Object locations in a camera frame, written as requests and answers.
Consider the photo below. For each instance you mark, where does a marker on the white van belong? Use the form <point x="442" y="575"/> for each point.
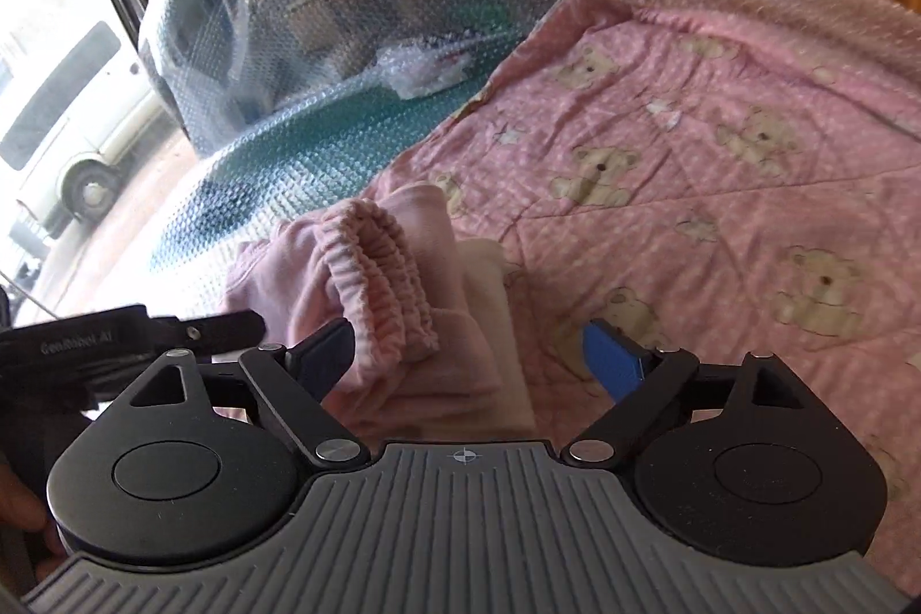
<point x="72" y="103"/>

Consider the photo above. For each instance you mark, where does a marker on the crumpled bubble wrap piece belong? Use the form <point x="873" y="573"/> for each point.
<point x="417" y="71"/>

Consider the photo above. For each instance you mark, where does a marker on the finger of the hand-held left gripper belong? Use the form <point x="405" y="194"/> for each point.
<point x="216" y="326"/>

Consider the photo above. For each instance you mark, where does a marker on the person's left hand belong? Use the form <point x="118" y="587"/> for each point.
<point x="18" y="502"/>

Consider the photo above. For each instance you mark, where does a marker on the pink bear printed blanket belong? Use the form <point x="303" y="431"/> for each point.
<point x="719" y="153"/>

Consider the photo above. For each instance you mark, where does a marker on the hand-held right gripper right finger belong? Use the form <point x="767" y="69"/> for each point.
<point x="611" y="362"/>

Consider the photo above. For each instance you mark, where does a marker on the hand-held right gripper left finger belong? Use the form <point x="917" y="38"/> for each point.
<point x="327" y="362"/>

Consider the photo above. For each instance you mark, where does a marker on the pink pants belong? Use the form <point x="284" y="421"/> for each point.
<point x="302" y="269"/>

